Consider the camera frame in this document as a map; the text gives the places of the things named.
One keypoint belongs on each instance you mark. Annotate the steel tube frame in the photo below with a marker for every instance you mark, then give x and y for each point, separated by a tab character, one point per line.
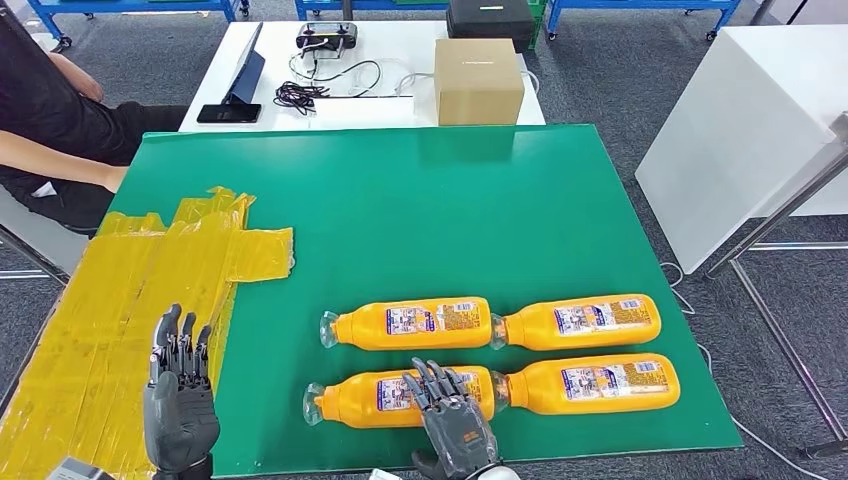
778	213

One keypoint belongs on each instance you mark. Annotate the black remote controller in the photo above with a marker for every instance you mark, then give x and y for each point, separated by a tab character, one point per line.
326	34

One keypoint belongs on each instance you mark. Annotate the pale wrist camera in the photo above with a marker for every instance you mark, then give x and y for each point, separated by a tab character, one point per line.
76	472
384	476

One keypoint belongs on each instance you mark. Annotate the green plastic crate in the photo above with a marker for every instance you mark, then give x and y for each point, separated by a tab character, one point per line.
538	23

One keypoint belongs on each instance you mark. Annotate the tablet in blue-grey case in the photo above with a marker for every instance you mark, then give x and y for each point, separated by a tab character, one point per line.
248	73

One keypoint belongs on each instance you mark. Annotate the black phone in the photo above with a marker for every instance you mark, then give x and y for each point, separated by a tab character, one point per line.
228	114

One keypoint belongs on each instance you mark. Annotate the blue metal rack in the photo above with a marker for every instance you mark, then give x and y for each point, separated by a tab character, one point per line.
132	6
636	5
371	6

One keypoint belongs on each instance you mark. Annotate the brown cardboard box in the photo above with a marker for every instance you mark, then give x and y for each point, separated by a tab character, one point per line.
477	86

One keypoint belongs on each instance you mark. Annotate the black hard case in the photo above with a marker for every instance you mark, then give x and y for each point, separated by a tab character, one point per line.
490	23

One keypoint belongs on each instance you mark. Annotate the person's right forearm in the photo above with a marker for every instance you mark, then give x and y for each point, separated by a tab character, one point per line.
53	159

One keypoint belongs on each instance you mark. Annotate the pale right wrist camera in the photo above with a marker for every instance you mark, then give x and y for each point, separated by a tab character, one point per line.
384	476

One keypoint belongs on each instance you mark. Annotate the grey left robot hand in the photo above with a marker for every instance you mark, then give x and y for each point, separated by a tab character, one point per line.
179	417

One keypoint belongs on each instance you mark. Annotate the white cabinet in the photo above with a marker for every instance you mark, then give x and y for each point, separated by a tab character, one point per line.
729	132

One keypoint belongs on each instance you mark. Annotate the white table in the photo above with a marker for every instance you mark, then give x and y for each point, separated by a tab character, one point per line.
411	33

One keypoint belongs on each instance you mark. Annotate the grey chair seat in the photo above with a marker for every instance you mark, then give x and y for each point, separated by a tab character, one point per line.
40	232

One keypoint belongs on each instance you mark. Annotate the yellow taped cardboard sheet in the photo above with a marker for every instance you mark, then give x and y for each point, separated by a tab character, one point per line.
99	318

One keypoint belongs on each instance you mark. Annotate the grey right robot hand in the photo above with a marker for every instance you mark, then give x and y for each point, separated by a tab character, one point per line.
460	430

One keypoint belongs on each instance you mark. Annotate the person's left forearm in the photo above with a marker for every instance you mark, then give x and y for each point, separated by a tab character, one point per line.
76	76

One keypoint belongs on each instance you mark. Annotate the orange bottle with clear cap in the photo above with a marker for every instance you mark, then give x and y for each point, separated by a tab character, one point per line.
351	401
536	391
364	328
536	328

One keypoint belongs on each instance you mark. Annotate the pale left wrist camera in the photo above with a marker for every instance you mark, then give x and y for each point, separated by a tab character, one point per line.
76	472

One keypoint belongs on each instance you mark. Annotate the green table mat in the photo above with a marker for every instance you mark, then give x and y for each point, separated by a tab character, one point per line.
411	212

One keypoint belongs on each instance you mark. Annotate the person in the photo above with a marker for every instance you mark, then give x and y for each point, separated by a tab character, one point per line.
40	99

